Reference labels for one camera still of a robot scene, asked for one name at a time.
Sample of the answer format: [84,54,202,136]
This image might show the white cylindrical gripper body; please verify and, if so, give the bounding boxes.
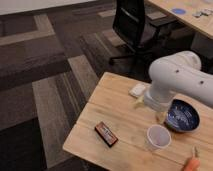
[143,85,176,112]

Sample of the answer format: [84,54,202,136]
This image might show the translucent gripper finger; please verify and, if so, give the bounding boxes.
[156,112,167,124]
[134,96,145,109]

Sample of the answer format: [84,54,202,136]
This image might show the orange pepper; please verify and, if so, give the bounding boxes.
[182,147,200,171]

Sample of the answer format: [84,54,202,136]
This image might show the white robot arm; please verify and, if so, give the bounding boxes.
[135,51,213,122]

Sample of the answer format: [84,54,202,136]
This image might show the blue patterned ceramic bowl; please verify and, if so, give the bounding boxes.
[164,99,200,133]

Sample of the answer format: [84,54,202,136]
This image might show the small white crumpled object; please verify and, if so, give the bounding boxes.
[129,83,146,98]

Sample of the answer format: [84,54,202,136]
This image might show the red brown chocolate bar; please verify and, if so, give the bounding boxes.
[95,122,118,147]

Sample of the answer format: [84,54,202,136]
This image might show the black office chair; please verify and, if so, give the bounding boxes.
[108,0,188,68]

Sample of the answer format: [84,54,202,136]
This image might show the blue round disc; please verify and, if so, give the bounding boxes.
[171,8,186,15]

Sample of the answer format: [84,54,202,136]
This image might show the wooden background desk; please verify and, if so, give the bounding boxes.
[147,0,213,48]

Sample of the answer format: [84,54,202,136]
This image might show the grey small objects on desk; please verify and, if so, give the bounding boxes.
[192,9,213,18]

